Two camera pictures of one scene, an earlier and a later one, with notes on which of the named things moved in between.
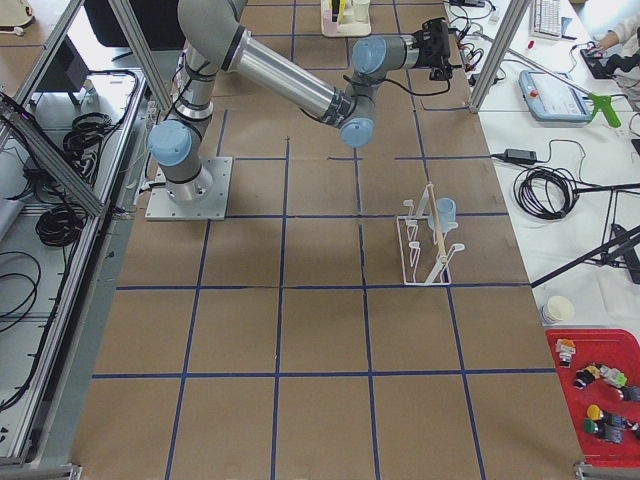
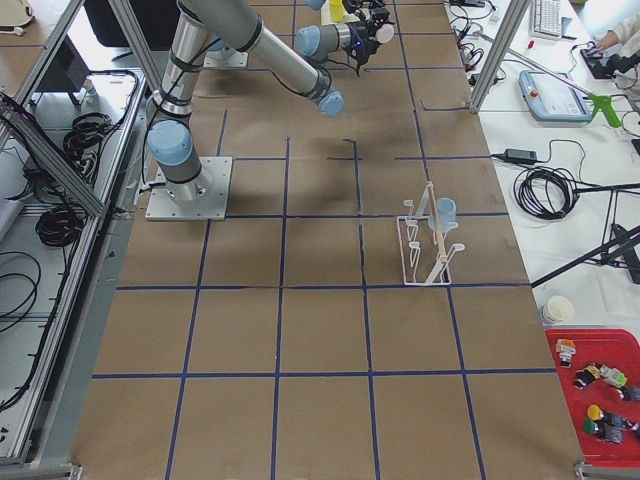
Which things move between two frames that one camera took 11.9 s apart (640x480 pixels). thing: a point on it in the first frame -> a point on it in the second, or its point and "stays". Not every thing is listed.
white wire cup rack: [424, 262] stays
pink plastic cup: [329, 28] -> [385, 33]
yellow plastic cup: [342, 7] stays
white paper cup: [557, 308] stays
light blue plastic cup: [446, 210] stays
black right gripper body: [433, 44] -> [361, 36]
